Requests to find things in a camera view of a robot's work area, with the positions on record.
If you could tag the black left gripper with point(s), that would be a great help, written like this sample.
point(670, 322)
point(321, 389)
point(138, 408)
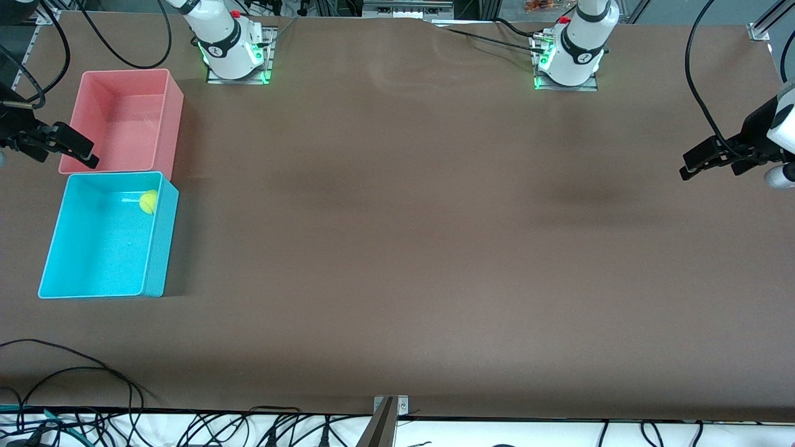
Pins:
point(753, 138)

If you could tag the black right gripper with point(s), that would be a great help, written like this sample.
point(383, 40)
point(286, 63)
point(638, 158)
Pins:
point(12, 127)

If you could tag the yellow-green tennis ball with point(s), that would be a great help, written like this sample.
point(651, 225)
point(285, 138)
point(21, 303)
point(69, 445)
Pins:
point(148, 202)

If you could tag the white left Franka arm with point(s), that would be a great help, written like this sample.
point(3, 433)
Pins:
point(577, 43)

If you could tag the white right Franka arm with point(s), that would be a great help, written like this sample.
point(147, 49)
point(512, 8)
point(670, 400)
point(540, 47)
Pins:
point(223, 43)

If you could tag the pink plastic bin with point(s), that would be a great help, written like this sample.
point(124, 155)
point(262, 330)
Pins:
point(124, 130)

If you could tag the blue plastic bin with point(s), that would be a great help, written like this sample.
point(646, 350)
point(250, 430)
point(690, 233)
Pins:
point(99, 248)

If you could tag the orange objects behind table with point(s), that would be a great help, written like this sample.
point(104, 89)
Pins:
point(546, 5)

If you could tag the brown table cover sheet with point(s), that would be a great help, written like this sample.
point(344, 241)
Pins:
point(397, 248)

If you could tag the grey metal bar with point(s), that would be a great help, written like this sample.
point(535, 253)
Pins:
point(380, 431)

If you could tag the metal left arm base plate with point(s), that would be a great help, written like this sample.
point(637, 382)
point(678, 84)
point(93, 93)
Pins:
point(565, 88)

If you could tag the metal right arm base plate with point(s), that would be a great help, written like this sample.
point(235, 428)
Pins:
point(239, 81)

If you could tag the aluminium frame profile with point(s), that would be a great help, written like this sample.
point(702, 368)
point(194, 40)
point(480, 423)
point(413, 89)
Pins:
point(407, 9)

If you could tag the small silver metal bracket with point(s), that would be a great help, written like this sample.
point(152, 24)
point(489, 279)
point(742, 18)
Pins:
point(404, 406)

